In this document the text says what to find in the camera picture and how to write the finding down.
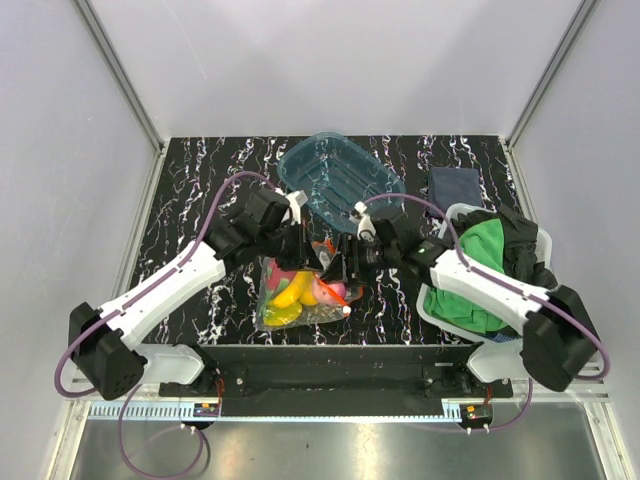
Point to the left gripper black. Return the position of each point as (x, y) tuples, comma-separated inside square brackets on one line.
[(304, 256)]

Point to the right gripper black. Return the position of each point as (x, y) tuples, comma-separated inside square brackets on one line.
[(339, 270)]

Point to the purple fake fruit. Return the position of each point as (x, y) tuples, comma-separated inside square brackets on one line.
[(329, 294)]

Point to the yellow fake banana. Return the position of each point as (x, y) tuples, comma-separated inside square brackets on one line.
[(292, 292)]

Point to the clear zip top bag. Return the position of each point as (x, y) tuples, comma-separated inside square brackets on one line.
[(318, 314)]

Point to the orange fake fruit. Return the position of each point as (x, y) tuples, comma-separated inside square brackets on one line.
[(307, 297)]

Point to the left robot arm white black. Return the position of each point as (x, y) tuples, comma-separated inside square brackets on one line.
[(108, 344)]

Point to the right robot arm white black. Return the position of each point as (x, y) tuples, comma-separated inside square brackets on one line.
[(556, 338)]

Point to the red fake fruit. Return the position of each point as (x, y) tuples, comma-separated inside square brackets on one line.
[(276, 278)]

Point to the yellow fake lemon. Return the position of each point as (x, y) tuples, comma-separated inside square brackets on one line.
[(280, 317)]

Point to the teal plastic container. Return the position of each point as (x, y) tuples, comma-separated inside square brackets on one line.
[(335, 173)]

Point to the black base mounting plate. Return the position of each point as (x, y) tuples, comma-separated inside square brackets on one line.
[(338, 381)]

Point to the navy folded cloth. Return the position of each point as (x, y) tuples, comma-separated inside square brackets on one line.
[(448, 186)]

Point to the green cloth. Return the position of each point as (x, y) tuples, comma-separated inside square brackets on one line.
[(483, 242)]

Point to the white plastic basket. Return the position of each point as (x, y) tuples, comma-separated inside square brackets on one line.
[(543, 253)]

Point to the black cloth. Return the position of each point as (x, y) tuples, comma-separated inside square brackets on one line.
[(520, 260)]

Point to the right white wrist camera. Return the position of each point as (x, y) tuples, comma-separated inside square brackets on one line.
[(361, 218)]

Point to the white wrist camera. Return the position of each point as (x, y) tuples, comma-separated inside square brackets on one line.
[(296, 199), (361, 218)]

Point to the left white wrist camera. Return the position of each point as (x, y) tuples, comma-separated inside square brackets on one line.
[(296, 199)]

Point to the left aluminium frame post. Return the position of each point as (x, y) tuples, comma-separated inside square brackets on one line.
[(113, 63)]

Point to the aluminium frame post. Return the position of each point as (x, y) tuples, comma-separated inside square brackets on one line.
[(113, 63), (572, 32)]

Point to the right aluminium frame post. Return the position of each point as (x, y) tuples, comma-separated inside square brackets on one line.
[(572, 32)]

